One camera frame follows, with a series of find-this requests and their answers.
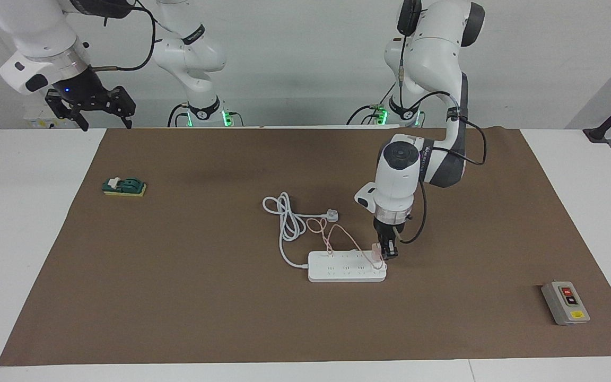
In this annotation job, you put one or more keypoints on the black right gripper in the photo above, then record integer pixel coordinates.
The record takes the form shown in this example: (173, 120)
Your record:
(83, 90)

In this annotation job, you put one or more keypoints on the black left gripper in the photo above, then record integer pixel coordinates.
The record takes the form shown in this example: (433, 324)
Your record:
(389, 232)

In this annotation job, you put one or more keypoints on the pink charger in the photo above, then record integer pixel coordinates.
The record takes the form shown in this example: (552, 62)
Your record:
(376, 249)

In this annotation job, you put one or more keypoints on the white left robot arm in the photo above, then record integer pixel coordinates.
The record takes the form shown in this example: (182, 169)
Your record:
(398, 180)

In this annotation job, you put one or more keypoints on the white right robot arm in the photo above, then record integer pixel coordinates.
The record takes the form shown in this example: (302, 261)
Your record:
(189, 53)

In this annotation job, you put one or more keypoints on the white power strip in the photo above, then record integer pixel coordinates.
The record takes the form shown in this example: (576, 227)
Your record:
(348, 276)

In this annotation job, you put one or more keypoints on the brown table mat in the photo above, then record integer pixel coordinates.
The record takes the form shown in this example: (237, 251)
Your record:
(305, 329)

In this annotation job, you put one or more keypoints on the white wall socket box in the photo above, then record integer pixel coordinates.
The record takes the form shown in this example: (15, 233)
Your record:
(34, 122)

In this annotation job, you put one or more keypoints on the green knife switch yellow base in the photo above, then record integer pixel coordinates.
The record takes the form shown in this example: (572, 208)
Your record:
(125, 192)

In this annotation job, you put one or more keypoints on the grey on-off switch box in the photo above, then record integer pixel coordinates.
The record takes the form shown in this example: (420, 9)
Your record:
(563, 313)

